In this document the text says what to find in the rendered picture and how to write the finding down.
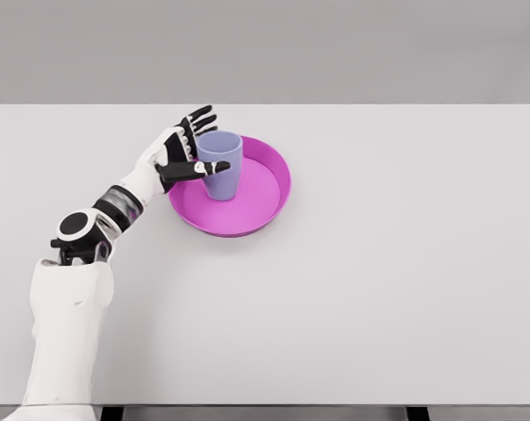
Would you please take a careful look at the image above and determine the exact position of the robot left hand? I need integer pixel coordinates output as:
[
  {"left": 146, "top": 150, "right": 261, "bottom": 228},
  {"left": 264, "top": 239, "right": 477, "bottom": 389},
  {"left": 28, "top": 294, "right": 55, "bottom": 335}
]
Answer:
[{"left": 137, "top": 104, "right": 232, "bottom": 195}]

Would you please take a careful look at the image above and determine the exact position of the lavender plastic cup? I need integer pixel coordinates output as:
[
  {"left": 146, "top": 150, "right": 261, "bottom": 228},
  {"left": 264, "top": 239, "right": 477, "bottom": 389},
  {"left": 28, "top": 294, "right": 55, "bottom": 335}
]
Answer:
[{"left": 195, "top": 131, "right": 243, "bottom": 202}]

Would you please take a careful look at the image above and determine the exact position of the magenta round plate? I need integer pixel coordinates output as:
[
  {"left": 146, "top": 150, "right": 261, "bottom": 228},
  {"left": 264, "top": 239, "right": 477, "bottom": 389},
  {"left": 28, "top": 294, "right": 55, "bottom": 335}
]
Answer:
[{"left": 168, "top": 135, "right": 292, "bottom": 239}]

